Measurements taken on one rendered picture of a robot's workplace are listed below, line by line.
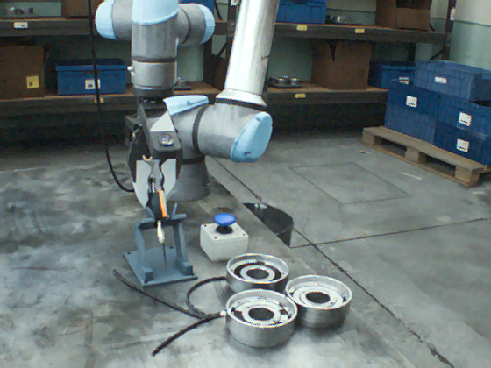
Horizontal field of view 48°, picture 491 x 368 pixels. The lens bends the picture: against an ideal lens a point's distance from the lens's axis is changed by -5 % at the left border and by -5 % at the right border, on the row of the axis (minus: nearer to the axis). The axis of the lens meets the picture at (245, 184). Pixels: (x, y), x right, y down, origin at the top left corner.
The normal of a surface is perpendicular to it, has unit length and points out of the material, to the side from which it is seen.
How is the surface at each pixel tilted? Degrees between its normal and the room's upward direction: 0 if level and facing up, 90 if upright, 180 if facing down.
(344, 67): 91
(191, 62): 90
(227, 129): 72
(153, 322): 0
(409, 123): 90
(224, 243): 90
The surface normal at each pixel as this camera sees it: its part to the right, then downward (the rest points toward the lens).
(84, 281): 0.06, -0.94
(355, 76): 0.39, 0.35
